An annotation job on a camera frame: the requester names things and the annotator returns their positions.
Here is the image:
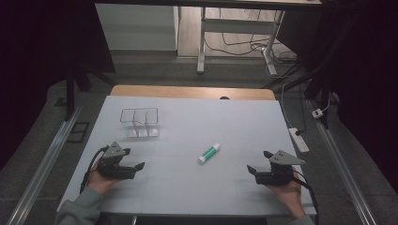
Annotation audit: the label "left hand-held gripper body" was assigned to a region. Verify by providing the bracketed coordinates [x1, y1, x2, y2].
[96, 141, 137, 181]

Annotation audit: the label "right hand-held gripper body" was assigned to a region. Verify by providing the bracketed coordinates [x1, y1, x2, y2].
[254, 149, 307, 188]

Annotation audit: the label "clear plastic organizer box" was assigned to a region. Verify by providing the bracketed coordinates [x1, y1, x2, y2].
[119, 107, 161, 140]

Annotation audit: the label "green and white glue stick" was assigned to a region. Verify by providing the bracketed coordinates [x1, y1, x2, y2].
[196, 142, 222, 165]

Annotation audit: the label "person's left hand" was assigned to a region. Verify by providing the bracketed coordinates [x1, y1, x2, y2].
[86, 168, 122, 197]

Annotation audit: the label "person's right hand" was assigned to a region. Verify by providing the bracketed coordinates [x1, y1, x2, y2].
[266, 166, 307, 219]

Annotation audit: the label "white power strip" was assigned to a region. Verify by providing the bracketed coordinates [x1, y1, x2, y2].
[287, 127, 311, 154]

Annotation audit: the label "white board mat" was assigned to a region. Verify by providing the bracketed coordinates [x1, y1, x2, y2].
[56, 95, 317, 218]

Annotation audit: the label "black metal stand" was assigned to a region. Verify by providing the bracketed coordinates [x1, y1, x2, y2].
[63, 60, 119, 122]
[262, 12, 358, 129]

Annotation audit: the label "wooden table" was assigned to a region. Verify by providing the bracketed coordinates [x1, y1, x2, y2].
[110, 83, 277, 102]

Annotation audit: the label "white cabinet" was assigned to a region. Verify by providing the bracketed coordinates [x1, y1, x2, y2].
[94, 3, 180, 52]

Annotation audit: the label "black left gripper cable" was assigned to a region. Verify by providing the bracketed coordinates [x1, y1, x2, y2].
[79, 145, 111, 194]

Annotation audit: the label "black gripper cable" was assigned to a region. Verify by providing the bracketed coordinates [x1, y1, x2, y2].
[79, 145, 111, 194]
[291, 169, 320, 225]

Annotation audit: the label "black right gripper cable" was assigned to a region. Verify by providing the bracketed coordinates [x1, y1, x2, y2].
[291, 169, 320, 225]

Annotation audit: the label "white power strip cable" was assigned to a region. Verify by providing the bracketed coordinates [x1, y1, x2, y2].
[280, 82, 294, 129]

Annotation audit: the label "black plug cable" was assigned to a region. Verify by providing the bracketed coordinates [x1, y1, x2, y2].
[294, 83, 308, 137]

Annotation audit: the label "metal floor rail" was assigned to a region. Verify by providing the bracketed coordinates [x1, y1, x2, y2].
[307, 98, 378, 225]
[6, 105, 84, 225]

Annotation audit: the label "black floor cables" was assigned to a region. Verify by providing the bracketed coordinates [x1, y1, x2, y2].
[204, 7, 299, 64]

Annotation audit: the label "white desk frame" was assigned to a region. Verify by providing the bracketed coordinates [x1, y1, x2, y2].
[196, 7, 286, 77]

